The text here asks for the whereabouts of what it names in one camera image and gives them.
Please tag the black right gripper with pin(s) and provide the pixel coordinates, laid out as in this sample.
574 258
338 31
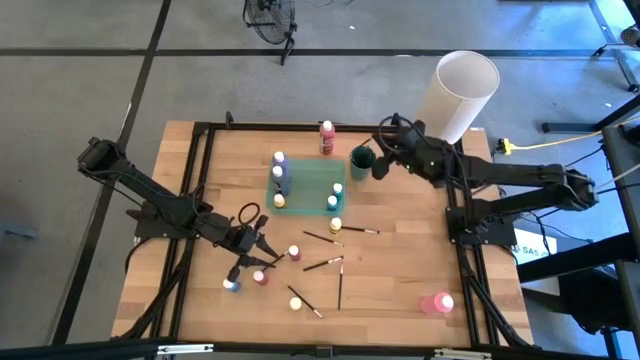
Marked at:
415 147

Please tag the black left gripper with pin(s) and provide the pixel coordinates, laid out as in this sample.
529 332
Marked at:
244 239

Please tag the small red paint bottle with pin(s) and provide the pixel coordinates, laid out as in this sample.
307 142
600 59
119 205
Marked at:
259 277

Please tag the small magenta paint bottle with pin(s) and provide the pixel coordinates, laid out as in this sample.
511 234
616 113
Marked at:
294 252

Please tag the small blue paint bottle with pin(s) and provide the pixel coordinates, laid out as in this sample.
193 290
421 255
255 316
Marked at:
231 286
332 202

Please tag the small orange paint bottle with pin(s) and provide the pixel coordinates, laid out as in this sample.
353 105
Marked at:
279 201

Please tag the small lemon yellow paint bottle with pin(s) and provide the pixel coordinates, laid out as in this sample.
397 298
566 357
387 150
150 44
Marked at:
295 303

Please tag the large dark blue paint bottle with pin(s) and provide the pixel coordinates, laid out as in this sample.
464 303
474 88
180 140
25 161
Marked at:
280 182

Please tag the small golden yellow paint bottle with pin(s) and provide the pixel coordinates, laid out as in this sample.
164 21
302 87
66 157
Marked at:
335 225

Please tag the small green paint bottle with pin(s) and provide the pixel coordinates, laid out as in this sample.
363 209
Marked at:
337 190

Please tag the large red paint bottle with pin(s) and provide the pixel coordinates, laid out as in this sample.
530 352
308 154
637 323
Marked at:
327 137

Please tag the large purple paint bottle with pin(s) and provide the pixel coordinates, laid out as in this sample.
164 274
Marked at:
281 161

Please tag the large pink paint bottle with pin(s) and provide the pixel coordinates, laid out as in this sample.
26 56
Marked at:
437 303

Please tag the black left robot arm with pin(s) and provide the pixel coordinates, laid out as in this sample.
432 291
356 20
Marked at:
150 195

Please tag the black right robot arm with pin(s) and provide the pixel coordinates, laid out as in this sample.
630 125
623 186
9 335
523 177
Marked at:
525 175

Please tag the dark green cup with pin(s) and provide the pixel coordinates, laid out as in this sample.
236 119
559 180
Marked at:
361 170

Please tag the white shade wooden lamp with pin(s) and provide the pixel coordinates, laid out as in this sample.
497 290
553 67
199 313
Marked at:
465 95

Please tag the teal translucent plastic tray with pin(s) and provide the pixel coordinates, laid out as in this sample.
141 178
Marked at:
310 185

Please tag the white label sheet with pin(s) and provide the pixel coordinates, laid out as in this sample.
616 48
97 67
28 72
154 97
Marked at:
530 248

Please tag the black metal stand leg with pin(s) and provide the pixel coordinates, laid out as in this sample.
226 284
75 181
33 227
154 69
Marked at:
575 126

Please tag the black crossbar silver brackets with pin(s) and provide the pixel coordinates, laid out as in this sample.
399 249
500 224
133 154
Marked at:
100 350

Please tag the black floor fan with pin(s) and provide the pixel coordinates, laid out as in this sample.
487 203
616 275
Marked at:
270 20

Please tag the black metal beam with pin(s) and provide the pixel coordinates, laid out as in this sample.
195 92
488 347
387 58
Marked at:
575 257

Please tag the black metal stand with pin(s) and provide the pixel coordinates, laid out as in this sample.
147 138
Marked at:
620 60

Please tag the black box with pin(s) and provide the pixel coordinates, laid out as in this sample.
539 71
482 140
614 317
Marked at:
595 300

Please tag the grey metal piece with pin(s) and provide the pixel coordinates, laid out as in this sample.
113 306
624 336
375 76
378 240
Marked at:
20 233

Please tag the person's foot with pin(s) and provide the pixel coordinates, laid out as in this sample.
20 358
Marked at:
631 36

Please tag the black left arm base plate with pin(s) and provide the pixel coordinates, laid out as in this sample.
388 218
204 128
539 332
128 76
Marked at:
150 231

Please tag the black aluminium table frame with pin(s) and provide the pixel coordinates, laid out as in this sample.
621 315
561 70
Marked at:
300 127

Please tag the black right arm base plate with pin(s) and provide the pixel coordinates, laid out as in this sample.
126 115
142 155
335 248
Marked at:
502 236

